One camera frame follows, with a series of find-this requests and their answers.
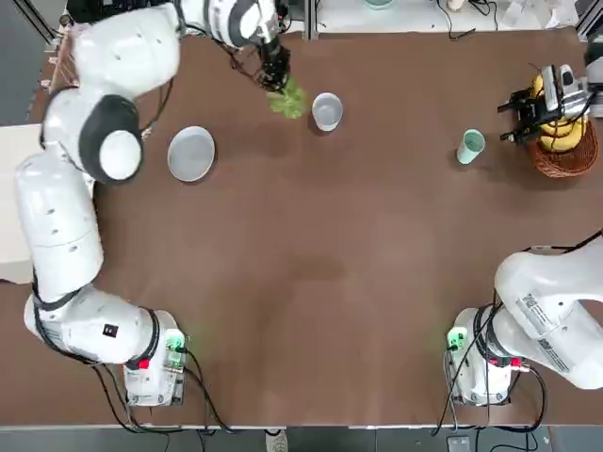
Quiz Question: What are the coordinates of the white toaster oven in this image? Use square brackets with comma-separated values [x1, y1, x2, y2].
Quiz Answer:
[0, 122, 44, 284]

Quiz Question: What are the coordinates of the white wire dish rack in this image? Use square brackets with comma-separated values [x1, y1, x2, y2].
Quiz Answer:
[45, 23, 82, 91]

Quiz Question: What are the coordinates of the black right base cable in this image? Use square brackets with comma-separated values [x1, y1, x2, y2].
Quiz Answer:
[517, 364, 548, 432]

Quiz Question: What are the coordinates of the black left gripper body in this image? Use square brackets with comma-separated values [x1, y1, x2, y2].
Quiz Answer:
[260, 37, 291, 72]

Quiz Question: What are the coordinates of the green cup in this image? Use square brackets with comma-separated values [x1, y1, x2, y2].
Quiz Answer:
[455, 128, 487, 166]

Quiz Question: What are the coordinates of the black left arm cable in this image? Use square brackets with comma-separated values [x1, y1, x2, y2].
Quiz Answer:
[214, 40, 266, 89]

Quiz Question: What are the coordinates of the black base cable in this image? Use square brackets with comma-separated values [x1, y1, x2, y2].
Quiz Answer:
[517, 364, 548, 432]
[181, 347, 233, 433]

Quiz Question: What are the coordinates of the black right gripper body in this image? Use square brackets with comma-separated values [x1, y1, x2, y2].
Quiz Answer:
[522, 87, 550, 137]

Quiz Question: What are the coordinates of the aluminium frame post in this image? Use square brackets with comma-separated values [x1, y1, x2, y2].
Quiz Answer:
[303, 0, 319, 41]

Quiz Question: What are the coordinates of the yellow banana bunch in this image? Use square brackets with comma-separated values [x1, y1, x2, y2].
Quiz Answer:
[530, 74, 590, 153]

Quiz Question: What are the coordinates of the larger grey dish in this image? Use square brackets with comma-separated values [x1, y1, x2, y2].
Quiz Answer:
[167, 125, 217, 184]

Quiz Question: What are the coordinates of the black left base cable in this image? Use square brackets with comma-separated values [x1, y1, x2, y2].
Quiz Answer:
[181, 347, 233, 433]

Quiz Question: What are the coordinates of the green lettuce leaf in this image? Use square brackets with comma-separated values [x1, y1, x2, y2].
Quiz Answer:
[267, 77, 310, 120]

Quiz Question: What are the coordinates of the smaller grey dish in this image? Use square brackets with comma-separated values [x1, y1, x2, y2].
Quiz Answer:
[311, 91, 345, 133]

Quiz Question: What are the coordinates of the brown wicker basket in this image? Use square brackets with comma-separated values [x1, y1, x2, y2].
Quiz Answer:
[526, 74, 599, 180]

